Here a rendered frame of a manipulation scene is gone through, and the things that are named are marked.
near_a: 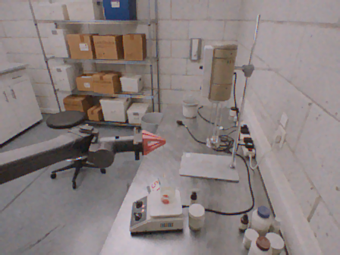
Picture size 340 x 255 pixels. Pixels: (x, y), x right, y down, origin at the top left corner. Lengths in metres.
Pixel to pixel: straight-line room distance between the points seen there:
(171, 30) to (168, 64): 0.42
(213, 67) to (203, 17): 2.07
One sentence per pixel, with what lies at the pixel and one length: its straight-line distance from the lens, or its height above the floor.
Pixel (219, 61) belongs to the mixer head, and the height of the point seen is 1.30.
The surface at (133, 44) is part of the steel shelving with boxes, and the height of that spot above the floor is 1.17.
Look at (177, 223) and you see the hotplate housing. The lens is 0.82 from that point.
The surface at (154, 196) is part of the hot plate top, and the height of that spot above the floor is 0.84.
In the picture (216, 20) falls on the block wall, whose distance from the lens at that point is 2.92.
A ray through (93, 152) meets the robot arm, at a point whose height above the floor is 1.14.
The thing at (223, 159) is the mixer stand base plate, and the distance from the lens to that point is 1.19.
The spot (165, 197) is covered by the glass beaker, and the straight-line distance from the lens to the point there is 0.78.
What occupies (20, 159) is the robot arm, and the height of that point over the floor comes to 1.19.
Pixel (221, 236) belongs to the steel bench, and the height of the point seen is 0.75.
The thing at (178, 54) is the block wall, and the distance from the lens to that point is 2.97.
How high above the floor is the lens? 1.45
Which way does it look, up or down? 29 degrees down
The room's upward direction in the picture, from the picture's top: straight up
